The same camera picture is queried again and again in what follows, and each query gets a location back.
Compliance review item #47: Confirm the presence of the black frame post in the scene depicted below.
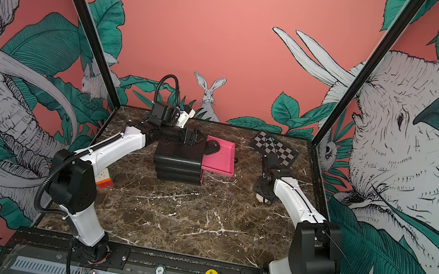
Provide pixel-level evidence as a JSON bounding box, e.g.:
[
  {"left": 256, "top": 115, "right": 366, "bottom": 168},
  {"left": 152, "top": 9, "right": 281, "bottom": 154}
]
[
  {"left": 312, "top": 0, "right": 426, "bottom": 147},
  {"left": 72, "top": 0, "right": 121, "bottom": 111}
]

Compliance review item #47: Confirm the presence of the pink drawer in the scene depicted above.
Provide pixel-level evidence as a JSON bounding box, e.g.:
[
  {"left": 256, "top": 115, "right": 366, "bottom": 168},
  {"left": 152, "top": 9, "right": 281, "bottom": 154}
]
[{"left": 201, "top": 135, "right": 236, "bottom": 177}]

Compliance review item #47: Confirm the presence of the left black frame post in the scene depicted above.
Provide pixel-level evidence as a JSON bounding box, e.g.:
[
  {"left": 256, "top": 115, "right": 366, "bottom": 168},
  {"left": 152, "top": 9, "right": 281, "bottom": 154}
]
[{"left": 72, "top": 0, "right": 121, "bottom": 111}]

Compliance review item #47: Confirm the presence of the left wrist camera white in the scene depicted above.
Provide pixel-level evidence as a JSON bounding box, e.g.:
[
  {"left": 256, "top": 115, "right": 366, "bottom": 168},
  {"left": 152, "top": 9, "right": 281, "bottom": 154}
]
[{"left": 176, "top": 105, "right": 196, "bottom": 128}]

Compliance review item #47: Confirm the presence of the left corrugated black cable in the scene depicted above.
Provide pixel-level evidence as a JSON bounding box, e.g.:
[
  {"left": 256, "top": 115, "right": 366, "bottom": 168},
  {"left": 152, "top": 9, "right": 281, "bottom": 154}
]
[{"left": 152, "top": 72, "right": 185, "bottom": 109}]

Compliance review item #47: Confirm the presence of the colourful puzzle cube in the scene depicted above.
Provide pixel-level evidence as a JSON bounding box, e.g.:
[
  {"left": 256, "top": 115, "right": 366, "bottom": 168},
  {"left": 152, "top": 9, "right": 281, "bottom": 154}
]
[{"left": 95, "top": 168, "right": 113, "bottom": 189}]

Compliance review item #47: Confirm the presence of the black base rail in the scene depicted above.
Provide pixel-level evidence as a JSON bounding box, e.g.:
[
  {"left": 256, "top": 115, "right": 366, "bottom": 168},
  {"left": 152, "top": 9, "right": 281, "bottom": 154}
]
[{"left": 5, "top": 228, "right": 265, "bottom": 274}]

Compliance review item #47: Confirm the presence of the black computer mouse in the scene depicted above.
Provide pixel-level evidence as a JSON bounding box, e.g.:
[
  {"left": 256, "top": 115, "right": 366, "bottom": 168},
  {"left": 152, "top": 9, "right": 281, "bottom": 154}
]
[{"left": 203, "top": 139, "right": 221, "bottom": 156}]

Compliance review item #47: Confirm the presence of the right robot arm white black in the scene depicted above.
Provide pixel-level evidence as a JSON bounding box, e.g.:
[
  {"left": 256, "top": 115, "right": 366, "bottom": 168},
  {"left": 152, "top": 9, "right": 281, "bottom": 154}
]
[{"left": 254, "top": 165, "right": 343, "bottom": 274}]

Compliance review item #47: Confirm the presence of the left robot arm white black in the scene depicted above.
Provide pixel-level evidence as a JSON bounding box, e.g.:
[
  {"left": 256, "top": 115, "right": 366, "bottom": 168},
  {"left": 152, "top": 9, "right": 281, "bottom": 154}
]
[{"left": 35, "top": 121, "right": 207, "bottom": 248}]

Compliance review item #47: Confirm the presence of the right black frame post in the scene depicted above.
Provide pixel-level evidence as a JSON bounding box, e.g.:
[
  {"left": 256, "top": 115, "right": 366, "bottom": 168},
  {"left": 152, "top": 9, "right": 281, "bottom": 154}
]
[{"left": 312, "top": 0, "right": 426, "bottom": 147}]

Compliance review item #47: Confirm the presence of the black white checkerboard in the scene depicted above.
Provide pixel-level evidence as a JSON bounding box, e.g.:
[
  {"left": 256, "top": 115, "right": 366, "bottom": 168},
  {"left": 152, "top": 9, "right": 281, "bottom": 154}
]
[{"left": 249, "top": 131, "right": 299, "bottom": 168}]

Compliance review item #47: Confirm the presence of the black drawer cabinet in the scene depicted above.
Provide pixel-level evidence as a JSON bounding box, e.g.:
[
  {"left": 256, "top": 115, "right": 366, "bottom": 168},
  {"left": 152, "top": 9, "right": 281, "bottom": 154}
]
[{"left": 153, "top": 140, "right": 206, "bottom": 185}]

